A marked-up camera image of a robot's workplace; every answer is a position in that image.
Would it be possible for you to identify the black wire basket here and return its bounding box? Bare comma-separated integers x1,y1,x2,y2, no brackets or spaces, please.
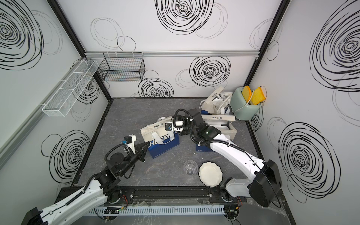
97,52,145,83

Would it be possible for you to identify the clear plastic cup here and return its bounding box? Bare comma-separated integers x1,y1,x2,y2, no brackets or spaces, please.
183,160,198,175

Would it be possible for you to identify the right yellow toast slice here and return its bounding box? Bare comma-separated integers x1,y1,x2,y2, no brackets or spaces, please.
250,86,266,106

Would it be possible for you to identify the blue cream takeout bag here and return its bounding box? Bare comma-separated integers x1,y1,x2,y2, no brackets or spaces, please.
140,116,180,158
199,86,233,115
192,114,237,152

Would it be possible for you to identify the left yellow toast slice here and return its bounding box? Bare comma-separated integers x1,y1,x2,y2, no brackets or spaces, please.
241,86,252,103

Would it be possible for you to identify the yellow toast slice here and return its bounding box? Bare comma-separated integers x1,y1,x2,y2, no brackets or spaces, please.
250,86,266,106
241,86,252,103

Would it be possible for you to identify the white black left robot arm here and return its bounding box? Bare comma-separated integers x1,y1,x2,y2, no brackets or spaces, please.
22,142,150,225

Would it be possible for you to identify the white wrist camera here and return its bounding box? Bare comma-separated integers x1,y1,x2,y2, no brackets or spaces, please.
124,135,137,155
165,121,184,131

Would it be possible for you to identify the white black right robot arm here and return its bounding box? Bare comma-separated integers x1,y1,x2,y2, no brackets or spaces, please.
165,109,282,207

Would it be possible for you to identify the white mesh wall shelf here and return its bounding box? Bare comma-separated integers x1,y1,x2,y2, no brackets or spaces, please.
42,60,99,117

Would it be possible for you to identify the white slotted cable duct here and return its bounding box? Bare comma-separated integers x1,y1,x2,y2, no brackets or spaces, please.
85,205,226,217

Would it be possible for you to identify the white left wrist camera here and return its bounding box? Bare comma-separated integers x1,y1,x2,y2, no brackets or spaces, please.
124,135,137,155

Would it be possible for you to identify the white scalloped plate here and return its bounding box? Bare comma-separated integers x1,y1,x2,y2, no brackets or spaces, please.
199,162,223,188

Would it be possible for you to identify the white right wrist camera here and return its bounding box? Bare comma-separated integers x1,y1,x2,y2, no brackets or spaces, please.
165,121,184,131

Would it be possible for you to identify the mint green toaster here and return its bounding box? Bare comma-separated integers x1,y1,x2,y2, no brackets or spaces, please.
230,87,260,121

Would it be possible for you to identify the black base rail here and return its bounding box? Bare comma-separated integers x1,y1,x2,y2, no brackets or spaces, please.
56,185,283,205

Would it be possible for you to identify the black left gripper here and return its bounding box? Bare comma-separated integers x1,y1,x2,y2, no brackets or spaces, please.
119,141,150,177

